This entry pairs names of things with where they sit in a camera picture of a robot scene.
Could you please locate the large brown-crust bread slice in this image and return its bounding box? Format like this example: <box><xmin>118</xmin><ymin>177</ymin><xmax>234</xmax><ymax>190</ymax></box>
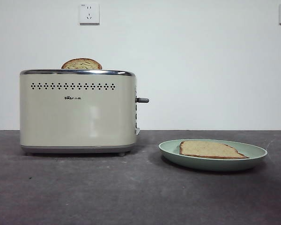
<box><xmin>179</xmin><ymin>140</ymin><xmax>250</xmax><ymax>160</ymax></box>

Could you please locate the pale green round plate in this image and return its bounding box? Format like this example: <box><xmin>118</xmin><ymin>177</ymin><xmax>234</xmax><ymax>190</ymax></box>
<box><xmin>158</xmin><ymin>139</ymin><xmax>268</xmax><ymax>172</ymax></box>

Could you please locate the cream two-slot toaster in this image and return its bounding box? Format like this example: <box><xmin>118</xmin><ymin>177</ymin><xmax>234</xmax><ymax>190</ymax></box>
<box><xmin>19</xmin><ymin>69</ymin><xmax>150</xmax><ymax>157</ymax></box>

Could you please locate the small brown-crust bread slice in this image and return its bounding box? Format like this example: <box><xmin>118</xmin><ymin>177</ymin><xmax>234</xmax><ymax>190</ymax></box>
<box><xmin>61</xmin><ymin>58</ymin><xmax>103</xmax><ymax>70</ymax></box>

